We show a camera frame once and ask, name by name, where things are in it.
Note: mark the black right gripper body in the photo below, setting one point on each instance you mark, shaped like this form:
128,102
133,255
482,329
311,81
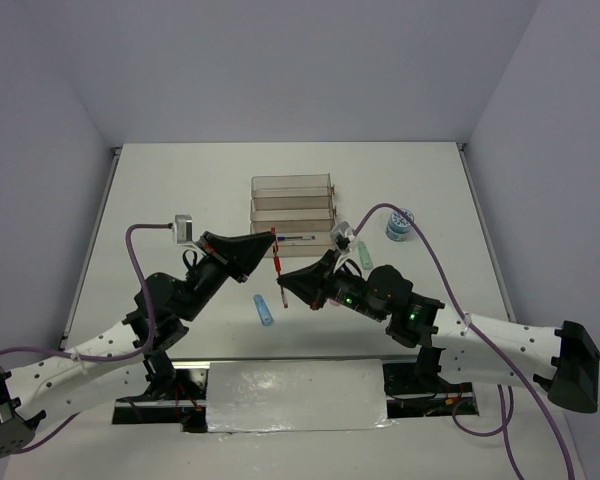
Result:
333,282

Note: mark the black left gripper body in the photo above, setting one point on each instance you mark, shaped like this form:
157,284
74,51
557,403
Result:
217,264

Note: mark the green correction tape case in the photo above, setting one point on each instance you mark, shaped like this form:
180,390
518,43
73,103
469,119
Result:
364,256

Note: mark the blue pen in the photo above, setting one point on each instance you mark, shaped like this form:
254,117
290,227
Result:
296,238

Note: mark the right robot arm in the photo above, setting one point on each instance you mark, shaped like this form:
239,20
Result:
561,362

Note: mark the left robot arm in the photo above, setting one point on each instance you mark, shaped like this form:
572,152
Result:
129,359

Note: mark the blue correction tape case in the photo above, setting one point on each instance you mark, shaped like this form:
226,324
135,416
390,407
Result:
263,311

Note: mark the clear tiered organizer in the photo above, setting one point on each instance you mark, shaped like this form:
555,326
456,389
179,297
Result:
295,205

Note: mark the blue jar right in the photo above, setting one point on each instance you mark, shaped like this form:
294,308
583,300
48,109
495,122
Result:
399,226

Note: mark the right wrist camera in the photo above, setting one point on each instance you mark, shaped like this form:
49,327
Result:
343,238

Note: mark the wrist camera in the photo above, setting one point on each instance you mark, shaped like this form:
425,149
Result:
183,230
343,238

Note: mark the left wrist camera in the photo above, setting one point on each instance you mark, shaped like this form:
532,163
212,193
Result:
183,230

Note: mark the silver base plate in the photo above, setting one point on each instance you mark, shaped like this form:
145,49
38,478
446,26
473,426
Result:
289,396

